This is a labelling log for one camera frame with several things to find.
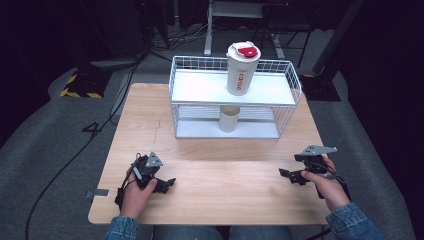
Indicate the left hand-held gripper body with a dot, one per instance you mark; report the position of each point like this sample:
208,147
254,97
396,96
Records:
146,168

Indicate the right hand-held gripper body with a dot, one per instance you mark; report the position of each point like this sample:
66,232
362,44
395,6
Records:
315,158

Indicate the cream paper cup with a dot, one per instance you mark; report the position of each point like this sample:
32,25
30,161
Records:
228,120

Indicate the white tumbler with red lid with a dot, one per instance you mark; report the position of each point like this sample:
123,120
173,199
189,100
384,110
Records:
240,75

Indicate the person's left hand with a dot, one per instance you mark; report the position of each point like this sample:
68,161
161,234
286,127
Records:
135,198

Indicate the person's right hand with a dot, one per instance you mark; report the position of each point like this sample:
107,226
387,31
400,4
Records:
328,190

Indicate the grey tape strip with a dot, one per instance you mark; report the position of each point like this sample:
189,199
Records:
98,193

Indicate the black slanted stand with base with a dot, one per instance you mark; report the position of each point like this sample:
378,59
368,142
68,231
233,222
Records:
321,80

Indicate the yellow black striped stand base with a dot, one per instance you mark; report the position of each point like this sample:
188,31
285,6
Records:
85,83

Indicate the black chair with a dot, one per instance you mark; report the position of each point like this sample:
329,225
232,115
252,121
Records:
286,20

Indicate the white desk frame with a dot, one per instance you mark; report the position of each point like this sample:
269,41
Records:
208,33

